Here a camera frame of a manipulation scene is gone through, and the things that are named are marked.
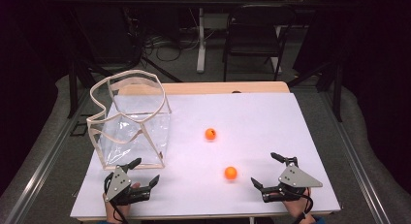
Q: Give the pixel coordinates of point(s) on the small black floor frame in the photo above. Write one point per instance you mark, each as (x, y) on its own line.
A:
(73, 128)

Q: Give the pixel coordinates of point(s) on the wooden desk with white legs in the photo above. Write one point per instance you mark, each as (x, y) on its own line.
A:
(201, 39)

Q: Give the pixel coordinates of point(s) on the clear plastic bag beige trim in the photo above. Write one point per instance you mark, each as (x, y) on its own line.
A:
(139, 143)

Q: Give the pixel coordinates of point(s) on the person's left hand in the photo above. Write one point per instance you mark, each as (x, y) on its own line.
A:
(114, 212)

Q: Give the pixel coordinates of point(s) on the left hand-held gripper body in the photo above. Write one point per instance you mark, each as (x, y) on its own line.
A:
(118, 183)

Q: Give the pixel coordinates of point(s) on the grey metal floor rail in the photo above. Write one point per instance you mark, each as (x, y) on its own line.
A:
(42, 166)
(358, 166)

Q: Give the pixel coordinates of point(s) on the orange ping pong ball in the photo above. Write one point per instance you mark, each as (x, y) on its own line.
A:
(230, 173)
(210, 134)

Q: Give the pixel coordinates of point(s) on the black metal stand leg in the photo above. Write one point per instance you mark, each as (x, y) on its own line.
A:
(338, 91)
(72, 88)

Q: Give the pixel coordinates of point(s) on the black tripod leg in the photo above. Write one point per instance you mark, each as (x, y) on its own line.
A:
(161, 70)

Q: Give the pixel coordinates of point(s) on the black horizontal crossbar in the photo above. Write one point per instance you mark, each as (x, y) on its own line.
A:
(129, 1)

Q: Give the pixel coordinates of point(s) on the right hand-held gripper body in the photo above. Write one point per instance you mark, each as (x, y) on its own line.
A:
(295, 178)

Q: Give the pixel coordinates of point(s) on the black folding chair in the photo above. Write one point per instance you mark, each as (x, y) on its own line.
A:
(255, 46)

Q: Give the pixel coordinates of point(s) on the person's right hand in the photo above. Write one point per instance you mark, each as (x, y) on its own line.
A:
(300, 206)

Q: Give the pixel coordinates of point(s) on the white board mat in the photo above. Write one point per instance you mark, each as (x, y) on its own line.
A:
(258, 120)

